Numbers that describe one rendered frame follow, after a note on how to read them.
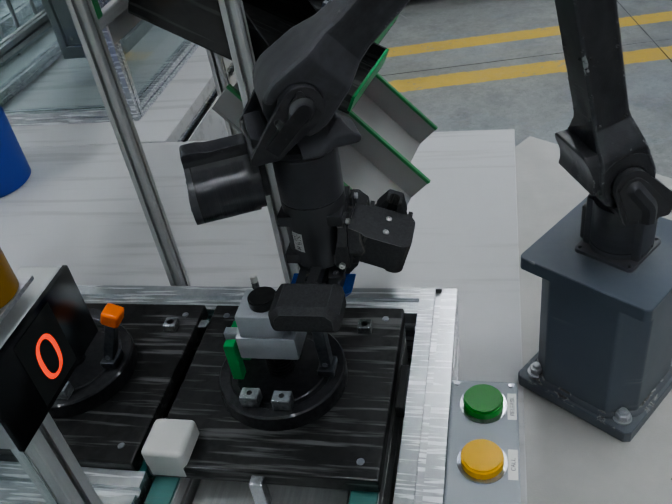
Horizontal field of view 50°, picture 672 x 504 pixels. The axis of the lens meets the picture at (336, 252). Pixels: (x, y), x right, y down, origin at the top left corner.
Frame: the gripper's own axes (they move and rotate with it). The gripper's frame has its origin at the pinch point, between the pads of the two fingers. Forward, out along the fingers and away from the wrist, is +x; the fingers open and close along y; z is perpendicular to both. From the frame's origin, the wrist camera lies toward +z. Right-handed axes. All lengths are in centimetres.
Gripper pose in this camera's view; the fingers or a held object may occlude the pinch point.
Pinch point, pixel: (331, 296)
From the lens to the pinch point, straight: 69.7
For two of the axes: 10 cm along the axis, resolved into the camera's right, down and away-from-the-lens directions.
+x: 1.4, 7.9, 6.0
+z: 9.8, 0.0, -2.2
